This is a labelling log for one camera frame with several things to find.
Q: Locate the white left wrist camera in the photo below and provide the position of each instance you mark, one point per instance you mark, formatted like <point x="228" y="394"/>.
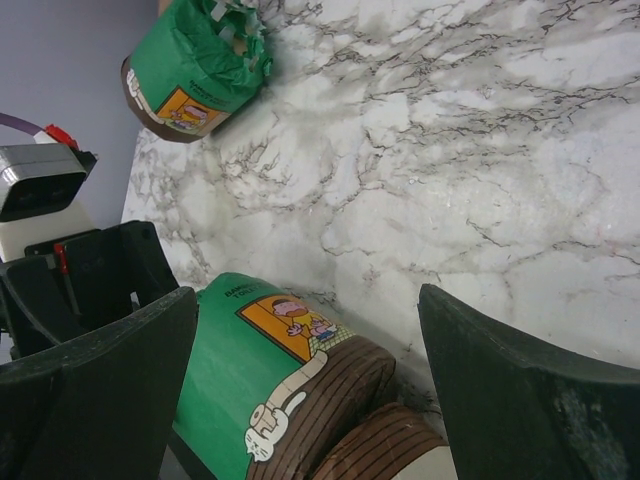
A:
<point x="39" y="185"/>

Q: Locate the green brown roll front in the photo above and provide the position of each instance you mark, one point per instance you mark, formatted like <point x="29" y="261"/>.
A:
<point x="272" y="385"/>

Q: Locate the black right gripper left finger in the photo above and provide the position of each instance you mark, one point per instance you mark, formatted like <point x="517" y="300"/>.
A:
<point x="100" y="406"/>

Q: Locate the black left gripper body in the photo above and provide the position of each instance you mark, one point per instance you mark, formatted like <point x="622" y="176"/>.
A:
<point x="66" y="287"/>

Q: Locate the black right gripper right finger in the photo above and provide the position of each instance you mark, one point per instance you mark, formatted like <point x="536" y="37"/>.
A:
<point x="517" y="407"/>

